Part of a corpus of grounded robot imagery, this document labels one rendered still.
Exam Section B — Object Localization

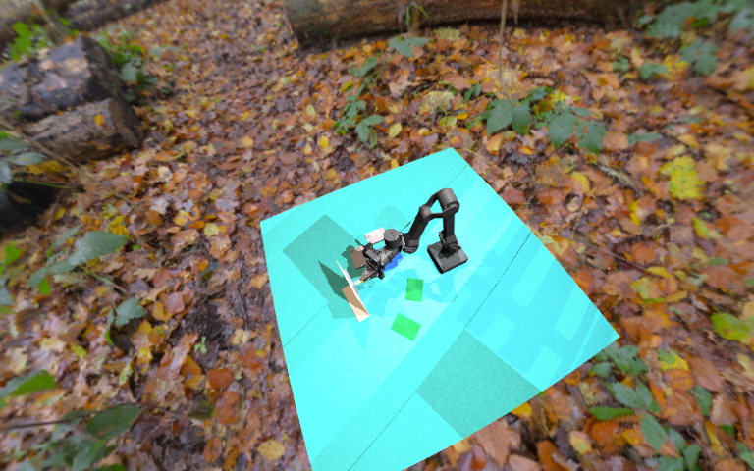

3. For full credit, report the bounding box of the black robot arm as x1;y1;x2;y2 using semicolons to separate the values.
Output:
383;188;461;259

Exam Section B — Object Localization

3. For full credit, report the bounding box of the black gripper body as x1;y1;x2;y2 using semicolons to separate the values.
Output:
365;247;394;281

